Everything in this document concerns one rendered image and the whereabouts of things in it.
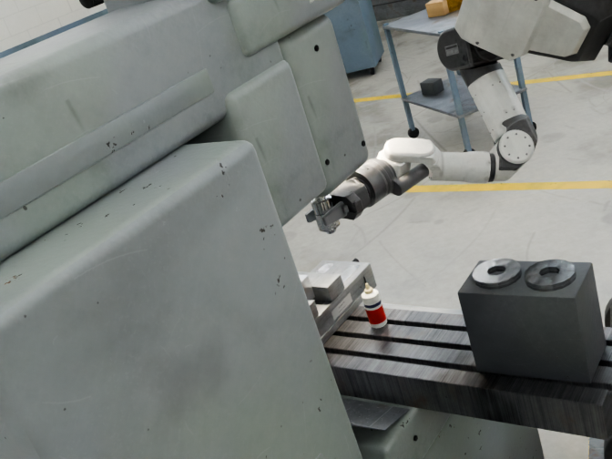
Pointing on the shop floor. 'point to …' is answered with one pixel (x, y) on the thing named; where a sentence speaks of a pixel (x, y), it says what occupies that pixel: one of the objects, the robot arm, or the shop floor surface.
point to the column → (168, 326)
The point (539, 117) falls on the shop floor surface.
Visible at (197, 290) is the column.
